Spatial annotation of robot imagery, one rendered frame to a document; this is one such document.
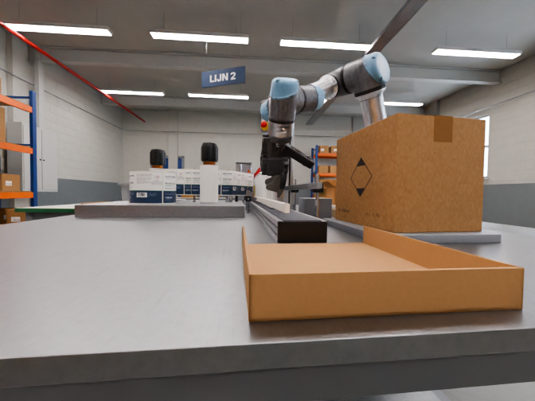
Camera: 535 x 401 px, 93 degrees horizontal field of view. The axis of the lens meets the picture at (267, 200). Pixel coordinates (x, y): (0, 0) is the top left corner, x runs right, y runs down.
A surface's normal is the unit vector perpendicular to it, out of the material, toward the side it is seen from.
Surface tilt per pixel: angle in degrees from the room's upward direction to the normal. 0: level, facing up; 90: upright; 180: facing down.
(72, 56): 90
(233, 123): 90
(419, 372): 90
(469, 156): 90
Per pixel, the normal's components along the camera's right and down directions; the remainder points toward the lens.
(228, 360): 0.12, 0.04
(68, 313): 0.01, -1.00
